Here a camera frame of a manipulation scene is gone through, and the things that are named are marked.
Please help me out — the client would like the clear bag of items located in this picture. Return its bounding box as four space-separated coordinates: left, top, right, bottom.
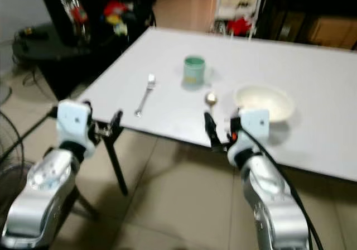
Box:
60 0 90 39

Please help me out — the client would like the black table leg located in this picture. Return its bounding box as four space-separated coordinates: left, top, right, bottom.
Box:
103 135 129 197

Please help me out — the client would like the red plush toy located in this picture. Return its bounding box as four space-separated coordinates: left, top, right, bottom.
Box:
104 0 132 24

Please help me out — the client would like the brown wooden cabinet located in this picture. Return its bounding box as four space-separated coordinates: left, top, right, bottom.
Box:
307 15 357 50

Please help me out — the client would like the gold spoon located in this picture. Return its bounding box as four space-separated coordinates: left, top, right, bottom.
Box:
205 92 219 116

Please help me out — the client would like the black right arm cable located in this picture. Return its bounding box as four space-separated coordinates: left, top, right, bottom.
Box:
251 128 323 250

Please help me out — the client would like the green mug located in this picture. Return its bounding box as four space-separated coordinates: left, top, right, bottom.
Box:
182 55 208 89

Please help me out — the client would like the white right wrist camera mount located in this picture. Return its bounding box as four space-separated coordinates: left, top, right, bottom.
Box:
238 109 272 146

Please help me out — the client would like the black wire fan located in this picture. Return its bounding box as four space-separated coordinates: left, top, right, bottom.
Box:
0 112 21 206

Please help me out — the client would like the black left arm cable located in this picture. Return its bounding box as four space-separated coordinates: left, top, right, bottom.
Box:
0 112 60 168

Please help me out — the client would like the black cabinet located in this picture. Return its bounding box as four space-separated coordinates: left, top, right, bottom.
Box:
36 0 157 101

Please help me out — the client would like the black low side table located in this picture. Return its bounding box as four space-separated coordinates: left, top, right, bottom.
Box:
12 25 59 66

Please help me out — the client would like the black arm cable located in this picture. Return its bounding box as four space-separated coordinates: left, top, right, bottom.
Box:
0 112 60 168
251 128 323 250

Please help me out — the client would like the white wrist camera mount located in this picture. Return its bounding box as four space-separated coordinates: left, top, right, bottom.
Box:
238 109 272 146
56 99 93 151

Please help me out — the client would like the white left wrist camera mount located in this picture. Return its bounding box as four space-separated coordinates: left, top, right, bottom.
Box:
56 99 93 151

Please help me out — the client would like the red cloth item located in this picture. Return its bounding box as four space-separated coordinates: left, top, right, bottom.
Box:
226 17 255 36

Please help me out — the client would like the cream bowl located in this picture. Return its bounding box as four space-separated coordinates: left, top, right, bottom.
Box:
233 84 296 123

